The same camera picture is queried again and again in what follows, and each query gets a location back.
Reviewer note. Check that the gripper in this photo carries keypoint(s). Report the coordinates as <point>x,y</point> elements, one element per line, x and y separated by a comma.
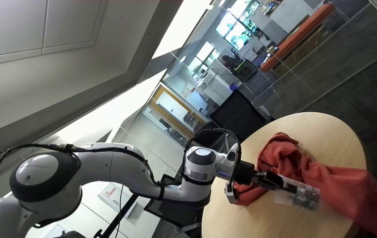
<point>245,173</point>

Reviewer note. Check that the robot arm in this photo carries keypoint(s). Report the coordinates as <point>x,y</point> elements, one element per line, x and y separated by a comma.
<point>115,165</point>

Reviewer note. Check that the clear plastic bag with contents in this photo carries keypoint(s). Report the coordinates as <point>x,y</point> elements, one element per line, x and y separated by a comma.
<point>302,196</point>

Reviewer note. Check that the black office chair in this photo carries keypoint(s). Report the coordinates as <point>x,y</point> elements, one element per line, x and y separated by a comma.
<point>238,114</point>

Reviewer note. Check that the wood framed glass partition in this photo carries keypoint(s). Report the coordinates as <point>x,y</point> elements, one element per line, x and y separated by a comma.
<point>175,110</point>

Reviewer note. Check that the orange cloth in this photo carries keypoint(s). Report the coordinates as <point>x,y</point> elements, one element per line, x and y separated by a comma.
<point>340,185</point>

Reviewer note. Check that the person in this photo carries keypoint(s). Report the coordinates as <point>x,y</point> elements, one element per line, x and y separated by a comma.
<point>230,62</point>

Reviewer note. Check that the stand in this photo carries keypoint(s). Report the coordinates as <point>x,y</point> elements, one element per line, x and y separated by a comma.
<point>118,215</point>

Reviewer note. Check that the orange bench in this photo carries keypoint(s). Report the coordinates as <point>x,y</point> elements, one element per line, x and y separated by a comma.
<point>296,38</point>

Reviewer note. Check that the window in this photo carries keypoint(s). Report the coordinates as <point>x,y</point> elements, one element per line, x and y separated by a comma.
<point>238,24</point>

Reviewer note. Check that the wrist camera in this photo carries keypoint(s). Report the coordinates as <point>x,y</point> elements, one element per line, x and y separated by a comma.
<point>230,195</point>

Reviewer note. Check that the white wall sign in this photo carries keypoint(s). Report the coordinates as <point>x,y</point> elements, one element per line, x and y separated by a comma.
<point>117,200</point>

